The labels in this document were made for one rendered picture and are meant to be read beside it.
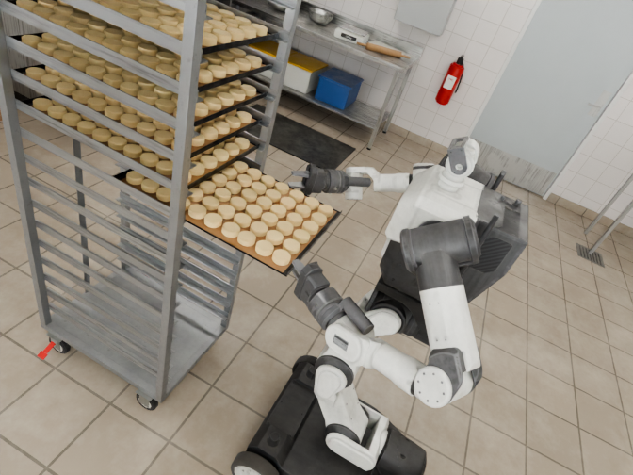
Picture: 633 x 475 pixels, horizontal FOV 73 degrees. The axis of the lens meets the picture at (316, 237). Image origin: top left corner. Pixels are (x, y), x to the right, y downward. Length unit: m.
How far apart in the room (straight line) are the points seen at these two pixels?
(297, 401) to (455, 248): 1.23
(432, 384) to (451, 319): 0.13
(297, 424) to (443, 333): 1.12
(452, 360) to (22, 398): 1.75
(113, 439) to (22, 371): 0.51
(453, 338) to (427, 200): 0.32
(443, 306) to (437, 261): 0.09
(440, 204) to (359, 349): 0.38
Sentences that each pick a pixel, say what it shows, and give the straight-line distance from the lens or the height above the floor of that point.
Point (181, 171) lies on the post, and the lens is 1.13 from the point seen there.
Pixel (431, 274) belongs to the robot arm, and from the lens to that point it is 0.88.
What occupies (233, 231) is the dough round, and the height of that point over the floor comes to 1.06.
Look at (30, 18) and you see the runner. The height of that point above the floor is 1.41.
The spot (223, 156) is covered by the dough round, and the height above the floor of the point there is 1.15.
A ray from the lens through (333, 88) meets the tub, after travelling 4.69.
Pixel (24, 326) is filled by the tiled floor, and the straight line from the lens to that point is 2.39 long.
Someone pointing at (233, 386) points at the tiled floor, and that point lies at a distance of 2.15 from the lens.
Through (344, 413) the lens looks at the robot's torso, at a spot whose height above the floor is 0.42.
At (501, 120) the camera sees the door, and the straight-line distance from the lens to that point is 5.12.
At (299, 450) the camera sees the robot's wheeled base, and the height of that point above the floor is 0.17.
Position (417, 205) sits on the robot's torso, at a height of 1.35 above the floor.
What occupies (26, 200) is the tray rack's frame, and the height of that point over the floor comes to 0.80.
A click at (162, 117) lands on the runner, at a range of 1.15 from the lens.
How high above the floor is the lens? 1.82
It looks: 36 degrees down
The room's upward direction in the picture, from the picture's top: 19 degrees clockwise
